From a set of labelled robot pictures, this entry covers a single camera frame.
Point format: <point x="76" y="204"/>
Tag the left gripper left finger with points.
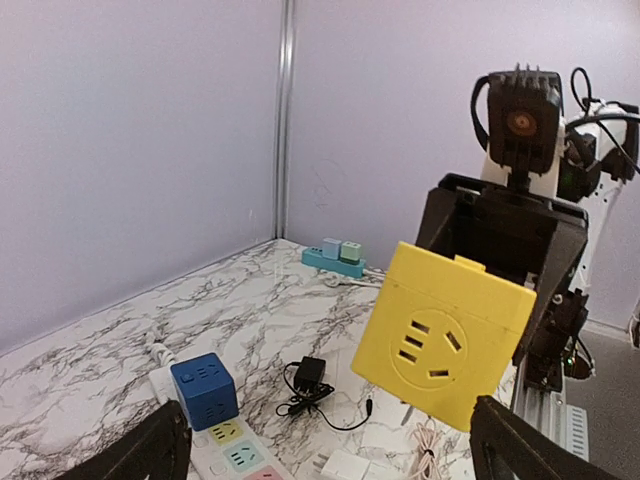
<point x="158" y="448"/>

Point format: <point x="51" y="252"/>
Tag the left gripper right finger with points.
<point x="504" y="446"/>

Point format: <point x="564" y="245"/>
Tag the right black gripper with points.
<point x="515" y="235"/>

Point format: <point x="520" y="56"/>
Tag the blue cube socket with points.
<point x="206" y="391"/>

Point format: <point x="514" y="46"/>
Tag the white multicolour power strip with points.
<point x="229" y="450"/>

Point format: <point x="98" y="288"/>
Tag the yellow cube socket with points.
<point x="442" y="333"/>

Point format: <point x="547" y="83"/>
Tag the black power adapter with cable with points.
<point x="305" y="381"/>

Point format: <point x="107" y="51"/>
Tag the white usb charger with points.
<point x="341" y="465"/>

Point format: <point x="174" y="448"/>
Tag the green usb charger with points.
<point x="350" y="252"/>

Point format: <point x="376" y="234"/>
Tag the light blue usb charger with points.
<point x="331" y="248"/>

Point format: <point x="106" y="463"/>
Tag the teal power strip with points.
<point x="342" y="271"/>

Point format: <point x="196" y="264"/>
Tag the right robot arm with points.
<point x="596" y="155"/>

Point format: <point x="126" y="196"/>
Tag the front aluminium rail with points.
<point x="550" y="414"/>

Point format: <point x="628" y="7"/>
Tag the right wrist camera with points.
<point x="516" y="117"/>

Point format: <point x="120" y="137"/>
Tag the right aluminium frame post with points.
<point x="286" y="56"/>

